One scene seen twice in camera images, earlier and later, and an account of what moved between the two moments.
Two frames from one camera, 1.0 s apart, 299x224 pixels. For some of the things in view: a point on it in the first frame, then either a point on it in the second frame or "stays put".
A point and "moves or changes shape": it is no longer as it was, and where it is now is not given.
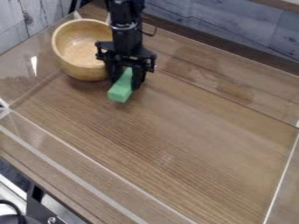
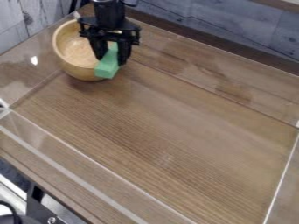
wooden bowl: x=75 y=50 stays put
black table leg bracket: x=39 y=213 stays put
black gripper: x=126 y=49 to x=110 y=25
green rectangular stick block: x=120 y=90 moves or changes shape
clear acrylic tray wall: x=200 y=150 stays put
